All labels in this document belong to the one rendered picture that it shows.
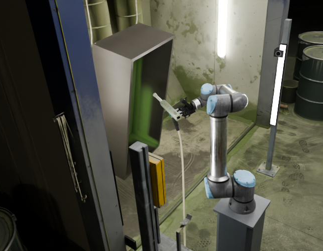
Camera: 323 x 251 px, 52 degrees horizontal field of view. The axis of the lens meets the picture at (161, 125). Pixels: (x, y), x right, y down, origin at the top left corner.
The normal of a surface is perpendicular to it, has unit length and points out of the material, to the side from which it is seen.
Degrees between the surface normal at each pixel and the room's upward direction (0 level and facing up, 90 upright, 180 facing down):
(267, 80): 90
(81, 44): 90
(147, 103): 90
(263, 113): 90
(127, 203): 0
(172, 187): 0
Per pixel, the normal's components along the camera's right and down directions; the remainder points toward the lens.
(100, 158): 0.79, 0.27
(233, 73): -0.61, 0.44
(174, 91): 0.63, -0.23
